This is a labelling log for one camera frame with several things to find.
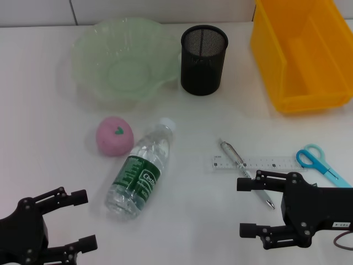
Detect blue-handled scissors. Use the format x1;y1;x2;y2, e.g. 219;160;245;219
296;143;353;188

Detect black mesh pen holder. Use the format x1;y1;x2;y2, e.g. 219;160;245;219
180;24;229;97

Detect right arm dark cable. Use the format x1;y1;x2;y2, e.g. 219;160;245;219
333;231;353;249

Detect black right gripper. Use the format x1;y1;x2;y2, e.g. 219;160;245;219
236;170;353;251

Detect pink toy peach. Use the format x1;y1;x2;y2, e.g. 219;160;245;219
95;116;135;157

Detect translucent green fruit plate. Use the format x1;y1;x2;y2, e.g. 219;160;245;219
70;17;181;111

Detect yellow plastic bin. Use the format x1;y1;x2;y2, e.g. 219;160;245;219
250;0;353;114

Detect silver ballpoint pen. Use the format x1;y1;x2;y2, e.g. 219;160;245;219
220;139;276;210

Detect clear green-label water bottle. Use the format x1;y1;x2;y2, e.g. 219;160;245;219
104;117;177;221

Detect clear plastic ruler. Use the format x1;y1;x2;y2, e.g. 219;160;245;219
211;156;307;173

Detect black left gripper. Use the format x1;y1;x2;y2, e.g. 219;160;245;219
0;187;98;265

